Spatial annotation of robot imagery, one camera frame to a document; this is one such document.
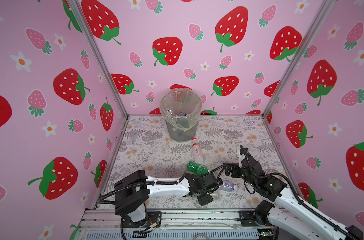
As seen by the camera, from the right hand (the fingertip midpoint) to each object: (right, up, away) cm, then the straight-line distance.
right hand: (229, 163), depth 79 cm
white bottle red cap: (-16, +4, +15) cm, 22 cm away
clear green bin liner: (-26, +34, +27) cm, 51 cm away
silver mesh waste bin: (-31, +15, +26) cm, 43 cm away
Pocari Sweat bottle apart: (-34, +30, +14) cm, 48 cm away
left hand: (-11, -16, 0) cm, 20 cm away
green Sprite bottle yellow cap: (-17, -5, +8) cm, 19 cm away
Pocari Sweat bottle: (-26, +29, +22) cm, 45 cm away
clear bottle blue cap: (0, -13, +2) cm, 14 cm away
